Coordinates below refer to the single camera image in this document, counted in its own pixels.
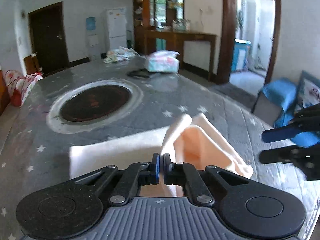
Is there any cream white cloth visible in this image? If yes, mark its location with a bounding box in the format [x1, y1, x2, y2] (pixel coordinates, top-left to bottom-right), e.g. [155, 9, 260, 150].
[68, 113, 254, 197]

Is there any blue covered chair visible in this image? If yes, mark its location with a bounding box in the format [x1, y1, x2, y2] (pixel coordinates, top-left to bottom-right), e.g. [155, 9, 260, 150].
[251, 69, 320, 148]

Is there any round black induction cooktop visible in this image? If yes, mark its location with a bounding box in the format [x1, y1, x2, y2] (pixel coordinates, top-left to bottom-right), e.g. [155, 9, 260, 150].
[46, 79, 144, 134]

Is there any blue white cabinet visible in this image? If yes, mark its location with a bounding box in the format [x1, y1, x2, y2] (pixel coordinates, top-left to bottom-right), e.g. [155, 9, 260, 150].
[231, 39, 252, 72]

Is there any black notebook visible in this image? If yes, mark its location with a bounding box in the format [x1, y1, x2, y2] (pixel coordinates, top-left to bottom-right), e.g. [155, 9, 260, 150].
[127, 68, 154, 79]

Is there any grey quilted star tablecloth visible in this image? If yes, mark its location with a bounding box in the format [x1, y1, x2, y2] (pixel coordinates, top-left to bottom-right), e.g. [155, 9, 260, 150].
[1, 58, 319, 239]

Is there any tissue pack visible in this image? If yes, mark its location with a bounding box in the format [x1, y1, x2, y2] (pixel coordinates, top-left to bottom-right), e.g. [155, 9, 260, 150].
[145, 50, 180, 73]

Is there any crumpled patterned cloth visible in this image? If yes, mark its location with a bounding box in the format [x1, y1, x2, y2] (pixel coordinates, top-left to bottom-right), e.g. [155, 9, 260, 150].
[104, 46, 139, 63]

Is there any wooden console table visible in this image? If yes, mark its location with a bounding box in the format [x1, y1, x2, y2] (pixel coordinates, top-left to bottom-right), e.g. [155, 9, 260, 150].
[144, 29, 217, 81]

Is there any water dispenser with blue bottle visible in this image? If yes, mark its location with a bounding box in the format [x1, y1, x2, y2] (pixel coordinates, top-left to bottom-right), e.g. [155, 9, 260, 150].
[86, 17, 100, 61]

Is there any red white play tent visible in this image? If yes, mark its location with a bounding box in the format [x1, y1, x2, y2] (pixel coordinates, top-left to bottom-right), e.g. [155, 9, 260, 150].
[4, 70, 43, 107]

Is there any white refrigerator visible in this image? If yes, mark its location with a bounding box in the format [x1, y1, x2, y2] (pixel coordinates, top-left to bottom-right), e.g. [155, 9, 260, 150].
[103, 7, 127, 51]

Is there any dark wooden door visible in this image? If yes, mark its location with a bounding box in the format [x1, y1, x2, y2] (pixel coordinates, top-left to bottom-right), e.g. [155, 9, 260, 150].
[28, 2, 69, 76]

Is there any wooden display cabinet right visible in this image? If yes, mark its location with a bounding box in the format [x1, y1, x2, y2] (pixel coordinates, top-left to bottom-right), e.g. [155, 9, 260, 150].
[133, 0, 184, 54]

